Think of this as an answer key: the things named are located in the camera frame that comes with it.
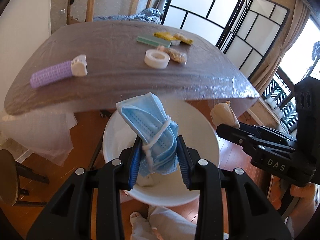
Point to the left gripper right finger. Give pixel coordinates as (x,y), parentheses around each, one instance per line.
(250,213)

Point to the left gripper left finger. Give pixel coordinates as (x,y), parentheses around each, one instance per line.
(68,214)

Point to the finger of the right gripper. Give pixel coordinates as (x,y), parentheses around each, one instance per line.
(244,139)
(266,133)

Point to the beige cloth bag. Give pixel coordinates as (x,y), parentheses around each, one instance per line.
(222,113)

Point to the blue surgical face mask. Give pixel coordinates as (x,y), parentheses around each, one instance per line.
(146,116)

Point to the clear bag of snacks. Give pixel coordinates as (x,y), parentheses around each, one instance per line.
(174,54)

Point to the white tape roll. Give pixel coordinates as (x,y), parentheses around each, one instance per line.
(156,59)

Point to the yellow tissue pack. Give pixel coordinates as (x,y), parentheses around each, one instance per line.
(168,37)

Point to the green sanding block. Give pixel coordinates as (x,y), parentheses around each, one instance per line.
(153,41)

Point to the purple hair roller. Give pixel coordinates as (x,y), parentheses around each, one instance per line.
(76,67)

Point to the yellow snack wrapper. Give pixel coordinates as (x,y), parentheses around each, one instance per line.
(183,39)

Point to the white round trash bin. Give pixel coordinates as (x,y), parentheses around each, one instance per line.
(156,189)

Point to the person's right hand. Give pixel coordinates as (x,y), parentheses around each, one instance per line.
(306,204)

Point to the round wooden stool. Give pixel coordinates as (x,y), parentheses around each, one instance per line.
(11,171)

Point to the black framed shoji screen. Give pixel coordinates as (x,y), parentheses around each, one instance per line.
(244,30)

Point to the beige curtain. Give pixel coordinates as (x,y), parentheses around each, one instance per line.
(291,31)

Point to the grey rumpled duvet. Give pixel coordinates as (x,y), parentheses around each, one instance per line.
(149,15)

